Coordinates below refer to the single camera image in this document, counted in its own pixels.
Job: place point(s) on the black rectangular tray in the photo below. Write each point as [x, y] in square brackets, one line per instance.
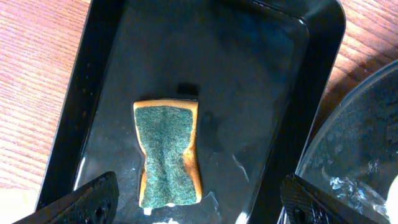
[257, 70]

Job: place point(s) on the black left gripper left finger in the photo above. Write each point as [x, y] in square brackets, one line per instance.
[94, 202]

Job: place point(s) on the round black tray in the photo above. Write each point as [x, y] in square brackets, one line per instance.
[353, 156]

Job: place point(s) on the green and yellow sponge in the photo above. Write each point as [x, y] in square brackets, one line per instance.
[166, 133]

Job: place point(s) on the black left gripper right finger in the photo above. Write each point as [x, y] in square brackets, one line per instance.
[305, 203]

